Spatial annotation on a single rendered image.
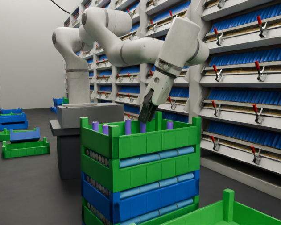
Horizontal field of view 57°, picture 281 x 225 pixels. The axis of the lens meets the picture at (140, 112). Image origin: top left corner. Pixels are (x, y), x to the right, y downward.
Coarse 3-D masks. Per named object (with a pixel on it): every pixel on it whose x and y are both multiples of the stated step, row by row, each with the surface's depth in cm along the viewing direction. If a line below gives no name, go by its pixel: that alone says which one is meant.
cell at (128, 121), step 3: (126, 120) 81; (129, 120) 81; (126, 123) 81; (129, 123) 81; (126, 126) 81; (129, 126) 81; (126, 129) 81; (129, 129) 81; (126, 132) 82; (129, 132) 82
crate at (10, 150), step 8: (8, 144) 191; (16, 144) 194; (24, 144) 196; (32, 144) 199; (40, 144) 201; (48, 144) 185; (8, 152) 174; (16, 152) 176; (24, 152) 179; (32, 152) 181; (40, 152) 183; (48, 152) 186
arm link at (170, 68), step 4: (156, 60) 79; (160, 60) 77; (156, 64) 78; (160, 64) 77; (164, 64) 77; (168, 64) 76; (160, 68) 78; (164, 68) 76; (168, 68) 76; (172, 68) 76; (176, 68) 77; (180, 68) 78; (168, 72) 78; (172, 72) 77; (176, 72) 77; (180, 72) 79
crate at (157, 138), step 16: (160, 112) 91; (80, 128) 76; (112, 128) 60; (160, 128) 92; (176, 128) 86; (192, 128) 75; (96, 144) 68; (112, 144) 60; (128, 144) 63; (144, 144) 66; (160, 144) 69; (176, 144) 72; (192, 144) 76
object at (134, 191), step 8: (88, 176) 76; (176, 176) 76; (184, 176) 76; (192, 176) 78; (96, 184) 72; (144, 184) 70; (152, 184) 70; (160, 184) 71; (168, 184) 73; (104, 192) 68; (120, 192) 65; (128, 192) 65; (136, 192) 67; (144, 192) 69
